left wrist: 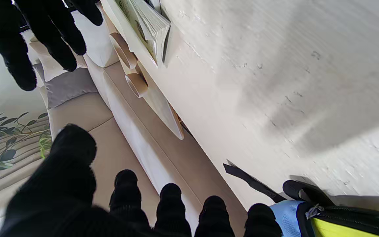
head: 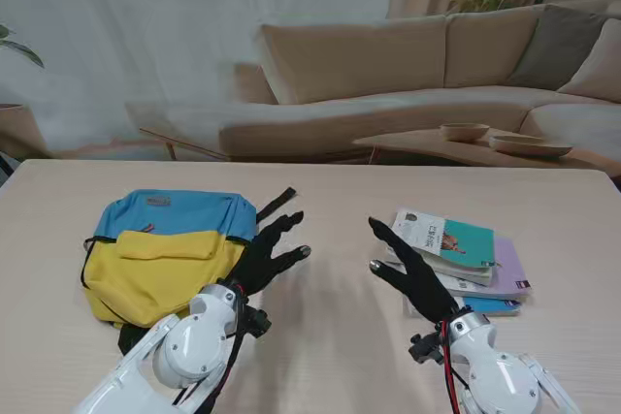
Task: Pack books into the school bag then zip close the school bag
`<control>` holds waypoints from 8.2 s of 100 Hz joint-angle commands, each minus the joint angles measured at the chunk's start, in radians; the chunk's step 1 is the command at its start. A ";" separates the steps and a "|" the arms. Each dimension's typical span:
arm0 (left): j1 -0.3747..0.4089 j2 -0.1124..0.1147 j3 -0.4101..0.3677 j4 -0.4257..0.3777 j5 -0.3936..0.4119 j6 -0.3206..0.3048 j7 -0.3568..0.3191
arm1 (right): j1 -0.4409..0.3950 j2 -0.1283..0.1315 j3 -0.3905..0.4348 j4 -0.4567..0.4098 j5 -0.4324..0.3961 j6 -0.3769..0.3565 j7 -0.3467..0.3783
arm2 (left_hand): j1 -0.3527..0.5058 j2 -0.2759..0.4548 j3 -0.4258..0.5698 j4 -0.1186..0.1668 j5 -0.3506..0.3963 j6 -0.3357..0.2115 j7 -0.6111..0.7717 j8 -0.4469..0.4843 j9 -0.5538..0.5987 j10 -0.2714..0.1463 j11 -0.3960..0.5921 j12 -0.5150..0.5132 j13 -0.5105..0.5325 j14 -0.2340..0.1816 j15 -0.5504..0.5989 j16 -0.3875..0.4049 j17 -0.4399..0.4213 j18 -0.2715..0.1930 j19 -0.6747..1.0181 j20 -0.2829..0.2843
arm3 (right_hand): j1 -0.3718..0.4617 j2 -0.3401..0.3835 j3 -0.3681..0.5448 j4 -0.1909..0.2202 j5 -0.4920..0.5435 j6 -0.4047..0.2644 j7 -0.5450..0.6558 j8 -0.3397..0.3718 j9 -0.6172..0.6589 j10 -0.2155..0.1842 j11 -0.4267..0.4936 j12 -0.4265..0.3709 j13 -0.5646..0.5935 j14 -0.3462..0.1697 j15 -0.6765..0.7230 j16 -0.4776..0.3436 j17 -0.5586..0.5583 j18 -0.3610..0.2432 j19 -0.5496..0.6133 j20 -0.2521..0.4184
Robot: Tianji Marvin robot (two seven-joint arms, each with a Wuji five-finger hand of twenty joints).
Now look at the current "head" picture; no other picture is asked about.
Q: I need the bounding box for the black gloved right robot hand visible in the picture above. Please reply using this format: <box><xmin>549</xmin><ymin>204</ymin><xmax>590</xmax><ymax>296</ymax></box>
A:
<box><xmin>367</xmin><ymin>216</ymin><xmax>460</xmax><ymax>324</ymax></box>

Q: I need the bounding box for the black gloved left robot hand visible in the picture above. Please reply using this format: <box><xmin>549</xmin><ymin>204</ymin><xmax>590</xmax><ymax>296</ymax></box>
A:
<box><xmin>227</xmin><ymin>209</ymin><xmax>312</xmax><ymax>299</ymax></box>

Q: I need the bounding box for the teal and white cover book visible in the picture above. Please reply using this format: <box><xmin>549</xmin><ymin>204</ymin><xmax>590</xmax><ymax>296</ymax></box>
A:
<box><xmin>386</xmin><ymin>207</ymin><xmax>497</xmax><ymax>289</ymax></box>

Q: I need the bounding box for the purple and white cover book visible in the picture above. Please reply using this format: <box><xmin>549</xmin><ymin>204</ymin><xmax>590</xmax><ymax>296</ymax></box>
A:
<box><xmin>436</xmin><ymin>237</ymin><xmax>531</xmax><ymax>303</ymax></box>

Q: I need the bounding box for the blue and yellow school bag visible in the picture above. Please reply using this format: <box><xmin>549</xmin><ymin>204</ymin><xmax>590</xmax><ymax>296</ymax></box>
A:
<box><xmin>80</xmin><ymin>185</ymin><xmax>298</xmax><ymax>358</ymax></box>

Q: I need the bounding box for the blue and white cover book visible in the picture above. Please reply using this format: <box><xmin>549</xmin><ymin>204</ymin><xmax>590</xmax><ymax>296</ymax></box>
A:
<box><xmin>455</xmin><ymin>295</ymin><xmax>523</xmax><ymax>318</ymax></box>

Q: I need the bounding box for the low wooden coffee table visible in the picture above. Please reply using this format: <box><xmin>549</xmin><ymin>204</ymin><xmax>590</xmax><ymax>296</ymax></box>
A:
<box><xmin>352</xmin><ymin>126</ymin><xmax>621</xmax><ymax>178</ymax></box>

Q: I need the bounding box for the small deep wooden bowl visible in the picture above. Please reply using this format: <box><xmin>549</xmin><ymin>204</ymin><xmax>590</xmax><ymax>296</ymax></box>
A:
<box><xmin>440</xmin><ymin>122</ymin><xmax>492</xmax><ymax>143</ymax></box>

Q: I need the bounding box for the wide shallow wooden dish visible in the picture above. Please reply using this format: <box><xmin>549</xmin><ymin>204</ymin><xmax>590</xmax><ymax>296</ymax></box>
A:
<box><xmin>487</xmin><ymin>135</ymin><xmax>574</xmax><ymax>159</ymax></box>

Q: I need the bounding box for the beige corner sofa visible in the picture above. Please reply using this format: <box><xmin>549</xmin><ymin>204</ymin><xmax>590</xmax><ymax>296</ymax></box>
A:
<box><xmin>124</xmin><ymin>0</ymin><xmax>621</xmax><ymax>164</ymax></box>

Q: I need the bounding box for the white sheer curtain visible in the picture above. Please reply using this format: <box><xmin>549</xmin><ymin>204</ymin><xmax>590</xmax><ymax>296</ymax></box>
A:
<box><xmin>0</xmin><ymin>0</ymin><xmax>404</xmax><ymax>159</ymax></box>

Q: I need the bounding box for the grey sofa cushion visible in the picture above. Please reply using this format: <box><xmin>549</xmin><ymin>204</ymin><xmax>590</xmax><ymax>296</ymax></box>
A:
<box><xmin>507</xmin><ymin>4</ymin><xmax>621</xmax><ymax>92</ymax></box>

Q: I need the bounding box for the beige plant pot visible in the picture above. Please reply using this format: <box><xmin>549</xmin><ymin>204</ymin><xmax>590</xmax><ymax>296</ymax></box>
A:
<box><xmin>0</xmin><ymin>103</ymin><xmax>50</xmax><ymax>160</ymax></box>

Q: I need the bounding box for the beige sofa cushion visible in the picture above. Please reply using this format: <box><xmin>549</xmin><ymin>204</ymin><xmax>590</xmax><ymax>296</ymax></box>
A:
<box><xmin>556</xmin><ymin>18</ymin><xmax>621</xmax><ymax>105</ymax></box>

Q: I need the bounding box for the green plant with long leaves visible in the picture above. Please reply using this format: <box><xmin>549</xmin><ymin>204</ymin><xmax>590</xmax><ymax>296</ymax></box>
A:
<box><xmin>0</xmin><ymin>0</ymin><xmax>46</xmax><ymax>70</ymax></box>

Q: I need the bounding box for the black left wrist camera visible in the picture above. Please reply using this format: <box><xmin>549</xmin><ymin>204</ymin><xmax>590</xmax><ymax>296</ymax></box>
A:
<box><xmin>241</xmin><ymin>304</ymin><xmax>272</xmax><ymax>340</ymax></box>

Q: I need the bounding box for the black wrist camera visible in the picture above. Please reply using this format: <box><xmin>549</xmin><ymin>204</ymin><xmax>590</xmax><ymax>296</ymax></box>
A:
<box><xmin>241</xmin><ymin>304</ymin><xmax>272</xmax><ymax>340</ymax></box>
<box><xmin>408</xmin><ymin>331</ymin><xmax>445</xmax><ymax>366</ymax></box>

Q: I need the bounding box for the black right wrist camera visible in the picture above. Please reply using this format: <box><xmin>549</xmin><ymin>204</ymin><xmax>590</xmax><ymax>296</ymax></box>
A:
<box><xmin>408</xmin><ymin>331</ymin><xmax>445</xmax><ymax>366</ymax></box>

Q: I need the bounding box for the red black left arm cable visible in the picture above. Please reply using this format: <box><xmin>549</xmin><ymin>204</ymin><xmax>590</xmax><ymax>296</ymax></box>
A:
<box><xmin>172</xmin><ymin>280</ymin><xmax>246</xmax><ymax>408</ymax></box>

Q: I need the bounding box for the red black arm cable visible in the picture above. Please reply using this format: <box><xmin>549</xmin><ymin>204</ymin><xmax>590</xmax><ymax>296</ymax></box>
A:
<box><xmin>172</xmin><ymin>280</ymin><xmax>246</xmax><ymax>408</ymax></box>
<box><xmin>438</xmin><ymin>320</ymin><xmax>462</xmax><ymax>414</ymax></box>

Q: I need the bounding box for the red black right arm cable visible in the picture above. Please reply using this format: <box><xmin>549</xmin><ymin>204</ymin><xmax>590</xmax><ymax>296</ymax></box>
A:
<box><xmin>438</xmin><ymin>320</ymin><xmax>462</xmax><ymax>414</ymax></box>

